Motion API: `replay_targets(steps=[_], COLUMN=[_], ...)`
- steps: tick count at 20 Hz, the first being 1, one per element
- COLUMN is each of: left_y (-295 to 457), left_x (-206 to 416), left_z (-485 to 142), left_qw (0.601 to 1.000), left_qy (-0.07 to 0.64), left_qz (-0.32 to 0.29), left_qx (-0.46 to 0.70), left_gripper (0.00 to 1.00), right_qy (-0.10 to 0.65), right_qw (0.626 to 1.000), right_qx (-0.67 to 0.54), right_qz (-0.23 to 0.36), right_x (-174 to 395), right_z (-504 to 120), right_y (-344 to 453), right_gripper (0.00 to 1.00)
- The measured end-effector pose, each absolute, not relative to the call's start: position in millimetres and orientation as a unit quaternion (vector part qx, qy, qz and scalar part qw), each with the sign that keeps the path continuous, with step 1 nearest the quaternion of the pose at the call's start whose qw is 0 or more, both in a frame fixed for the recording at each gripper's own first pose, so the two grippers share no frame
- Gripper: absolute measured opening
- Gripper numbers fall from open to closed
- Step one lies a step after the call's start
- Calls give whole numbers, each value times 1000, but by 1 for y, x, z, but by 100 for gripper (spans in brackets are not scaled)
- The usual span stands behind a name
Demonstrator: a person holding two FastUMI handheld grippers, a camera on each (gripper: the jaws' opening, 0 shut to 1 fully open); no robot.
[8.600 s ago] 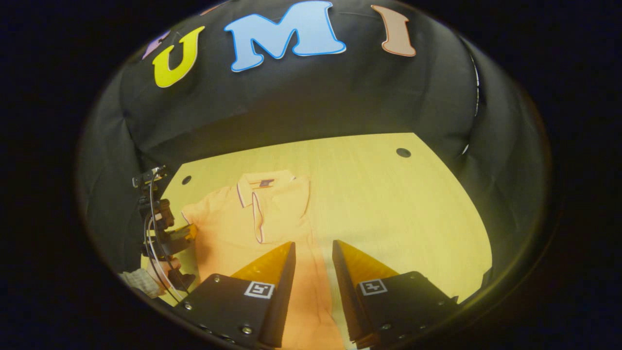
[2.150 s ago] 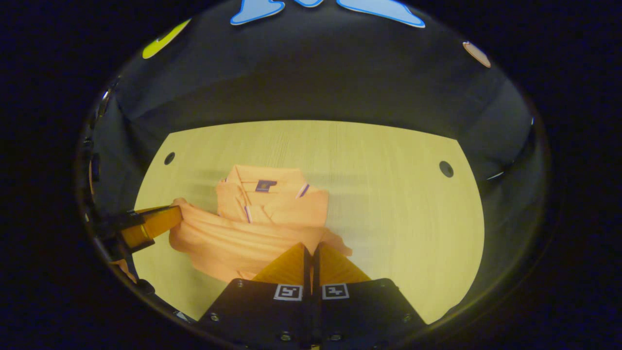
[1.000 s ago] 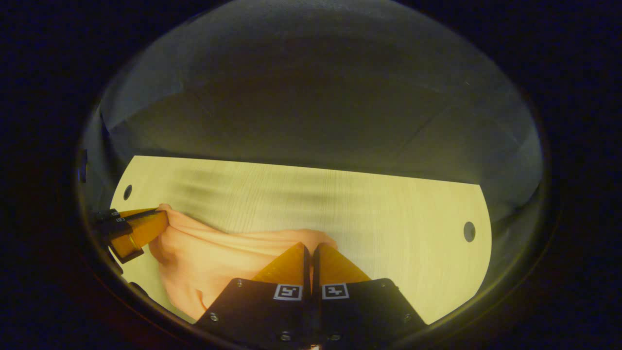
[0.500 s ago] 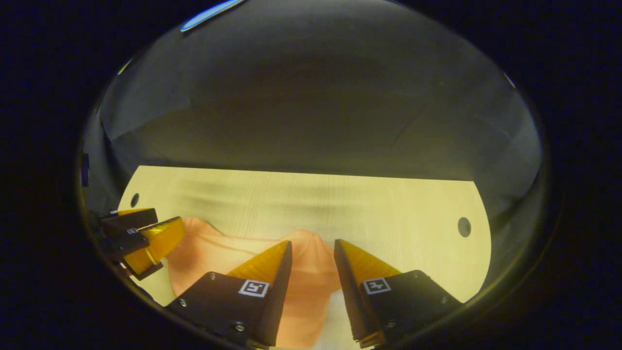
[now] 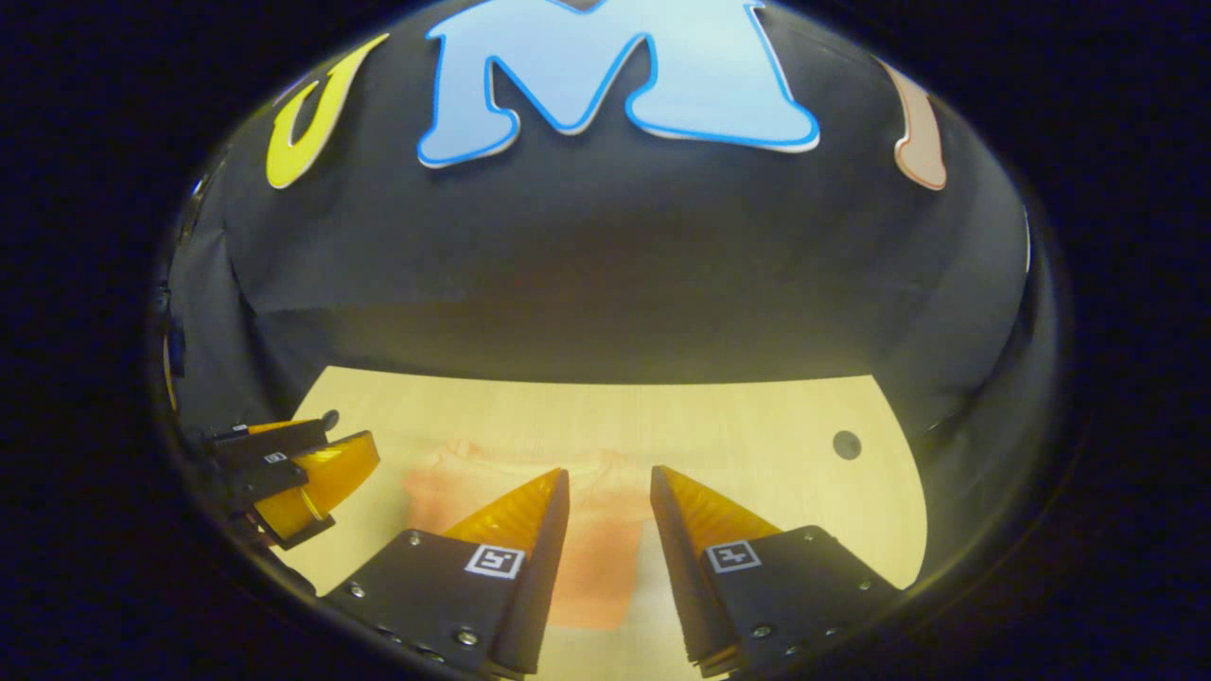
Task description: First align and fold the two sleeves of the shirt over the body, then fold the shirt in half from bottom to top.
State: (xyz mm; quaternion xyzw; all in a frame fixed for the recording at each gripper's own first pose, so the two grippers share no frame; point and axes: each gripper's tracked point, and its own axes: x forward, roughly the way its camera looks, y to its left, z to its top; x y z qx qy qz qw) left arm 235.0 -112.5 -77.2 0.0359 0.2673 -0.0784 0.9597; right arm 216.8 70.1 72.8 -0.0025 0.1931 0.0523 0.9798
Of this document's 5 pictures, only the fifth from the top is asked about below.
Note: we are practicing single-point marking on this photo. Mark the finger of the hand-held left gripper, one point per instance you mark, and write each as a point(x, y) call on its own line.
point(326, 482)
point(274, 443)

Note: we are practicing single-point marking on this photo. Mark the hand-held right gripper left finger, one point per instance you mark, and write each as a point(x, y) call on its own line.
point(544, 567)

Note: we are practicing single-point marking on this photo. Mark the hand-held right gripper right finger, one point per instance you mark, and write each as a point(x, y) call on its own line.
point(676, 567)

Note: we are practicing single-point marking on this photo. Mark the orange T-shirt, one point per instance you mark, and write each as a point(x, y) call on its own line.
point(605, 539)

